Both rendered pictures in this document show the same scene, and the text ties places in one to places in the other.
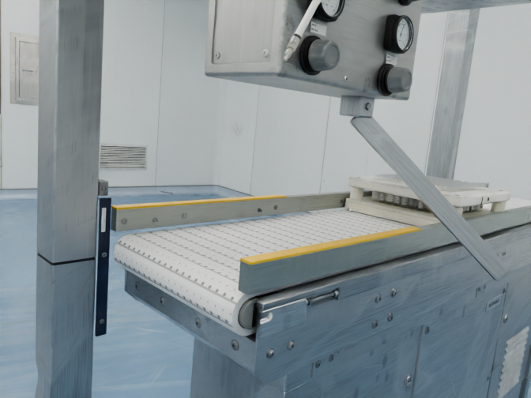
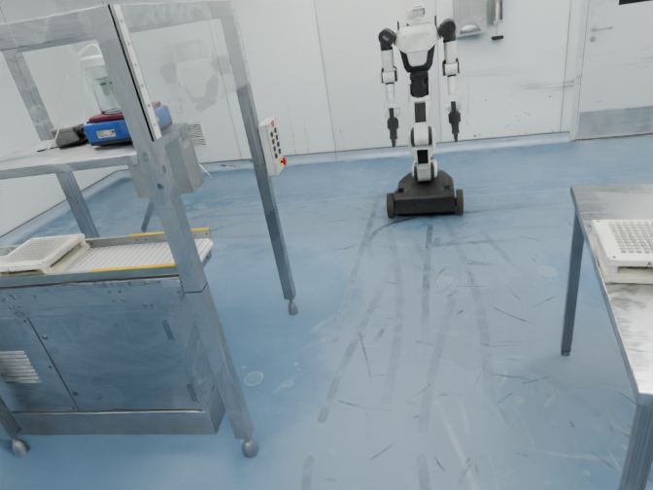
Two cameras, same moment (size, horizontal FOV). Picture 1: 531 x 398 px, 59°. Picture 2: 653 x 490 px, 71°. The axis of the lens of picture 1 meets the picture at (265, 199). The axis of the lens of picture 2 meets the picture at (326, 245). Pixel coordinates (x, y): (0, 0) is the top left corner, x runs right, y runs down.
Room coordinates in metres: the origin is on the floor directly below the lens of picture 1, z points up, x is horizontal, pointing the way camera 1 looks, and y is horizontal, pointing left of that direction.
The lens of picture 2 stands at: (0.99, 1.64, 1.58)
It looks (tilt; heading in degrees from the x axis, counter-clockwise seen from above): 27 degrees down; 236
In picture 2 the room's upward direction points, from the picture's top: 10 degrees counter-clockwise
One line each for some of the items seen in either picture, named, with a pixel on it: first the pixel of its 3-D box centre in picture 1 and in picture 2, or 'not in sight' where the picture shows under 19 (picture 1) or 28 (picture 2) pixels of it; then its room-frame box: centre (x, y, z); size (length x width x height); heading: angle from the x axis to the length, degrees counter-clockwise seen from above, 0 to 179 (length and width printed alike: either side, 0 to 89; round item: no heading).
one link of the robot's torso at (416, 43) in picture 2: not in sight; (417, 45); (-1.73, -0.85, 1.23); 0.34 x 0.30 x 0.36; 130
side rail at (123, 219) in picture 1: (377, 196); (15, 280); (1.10, -0.26, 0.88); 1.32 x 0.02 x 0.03; 135
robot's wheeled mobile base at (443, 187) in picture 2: not in sight; (425, 181); (-1.71, -0.83, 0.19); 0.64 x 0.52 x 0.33; 40
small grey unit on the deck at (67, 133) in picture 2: not in sight; (73, 134); (0.75, -0.17, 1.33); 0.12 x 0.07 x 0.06; 135
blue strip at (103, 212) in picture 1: (103, 268); not in sight; (0.63, 0.22, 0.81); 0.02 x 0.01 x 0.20; 135
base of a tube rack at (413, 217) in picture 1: (425, 211); (43, 262); (1.00, -0.34, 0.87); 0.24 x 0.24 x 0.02; 45
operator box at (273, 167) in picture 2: not in sight; (271, 146); (-0.14, -0.42, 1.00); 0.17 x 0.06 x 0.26; 45
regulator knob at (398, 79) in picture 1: (397, 75); not in sight; (0.51, -0.12, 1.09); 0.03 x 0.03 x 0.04; 45
